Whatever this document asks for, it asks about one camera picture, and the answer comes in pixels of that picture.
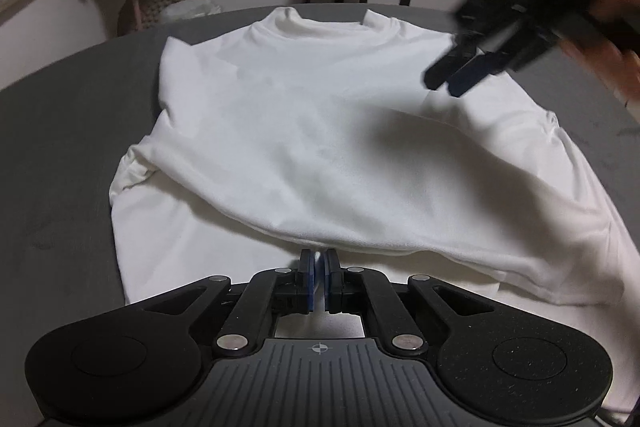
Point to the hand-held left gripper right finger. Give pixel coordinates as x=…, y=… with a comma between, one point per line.
x=328, y=282

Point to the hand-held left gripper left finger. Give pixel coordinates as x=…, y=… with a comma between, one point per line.
x=311, y=282

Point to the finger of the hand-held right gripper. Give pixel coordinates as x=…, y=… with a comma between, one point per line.
x=447, y=67
x=475, y=74

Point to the white long-sleeve shirt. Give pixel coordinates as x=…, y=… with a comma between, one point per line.
x=325, y=147

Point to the person's right hand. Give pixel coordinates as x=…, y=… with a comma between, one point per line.
x=600, y=54

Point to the clear plastic bag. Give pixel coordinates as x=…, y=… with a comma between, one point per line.
x=192, y=9

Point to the round wicker basket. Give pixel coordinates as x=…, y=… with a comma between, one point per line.
x=165, y=2

